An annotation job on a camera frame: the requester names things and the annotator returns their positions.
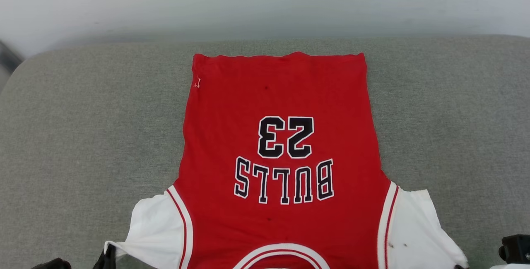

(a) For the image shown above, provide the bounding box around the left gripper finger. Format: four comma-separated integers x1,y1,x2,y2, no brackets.
93,244,117,269

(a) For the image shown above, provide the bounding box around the red Bulls 23 jersey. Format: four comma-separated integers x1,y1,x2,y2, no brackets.
104,52,469,269

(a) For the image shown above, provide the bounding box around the grey fabric sofa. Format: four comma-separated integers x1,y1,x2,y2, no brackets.
0,34,530,269

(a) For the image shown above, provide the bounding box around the grey wall trim strip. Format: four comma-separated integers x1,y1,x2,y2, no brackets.
0,39,23,75

